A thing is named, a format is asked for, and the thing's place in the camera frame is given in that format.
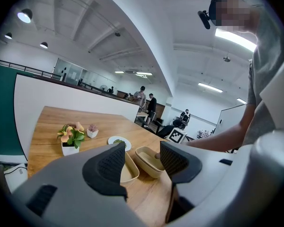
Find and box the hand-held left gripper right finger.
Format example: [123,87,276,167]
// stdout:
[160,129,284,227]

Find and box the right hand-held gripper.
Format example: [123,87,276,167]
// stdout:
[167,126,189,143]

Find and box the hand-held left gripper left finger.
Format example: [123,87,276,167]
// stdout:
[10,142,149,227]

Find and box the beige tray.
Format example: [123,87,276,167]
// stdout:
[136,157,166,179]
[135,146,166,172]
[120,150,140,187]

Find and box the person's right forearm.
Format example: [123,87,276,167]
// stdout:
[184,107,251,153]

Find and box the black office chair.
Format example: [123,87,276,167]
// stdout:
[156,124,182,139]

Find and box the orange flower plant white pot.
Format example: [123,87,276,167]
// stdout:
[56,122,86,157]

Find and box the background desk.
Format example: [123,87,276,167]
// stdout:
[135,111,150,124]

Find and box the white rolling board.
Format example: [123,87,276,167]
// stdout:
[214,104,248,137]

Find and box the pink succulent white pot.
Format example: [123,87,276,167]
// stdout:
[87,123,99,139]

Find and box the white floor appliance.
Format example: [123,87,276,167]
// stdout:
[3,163,29,193]

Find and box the pile of green beans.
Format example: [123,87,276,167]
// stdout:
[112,138,128,148]

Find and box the white round plate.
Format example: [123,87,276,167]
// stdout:
[107,136,132,152]

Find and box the white partition panel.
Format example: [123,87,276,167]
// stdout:
[14,74,140,160]

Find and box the person's grey shirt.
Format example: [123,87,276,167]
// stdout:
[241,3,284,146]

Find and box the green partition panel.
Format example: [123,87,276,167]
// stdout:
[0,63,24,156]

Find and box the person's head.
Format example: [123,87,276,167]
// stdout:
[208,0,261,35]

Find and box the glass wall panel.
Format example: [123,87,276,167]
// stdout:
[53,58,86,82]

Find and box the black head-mounted camera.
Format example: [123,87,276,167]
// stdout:
[197,10,215,30]

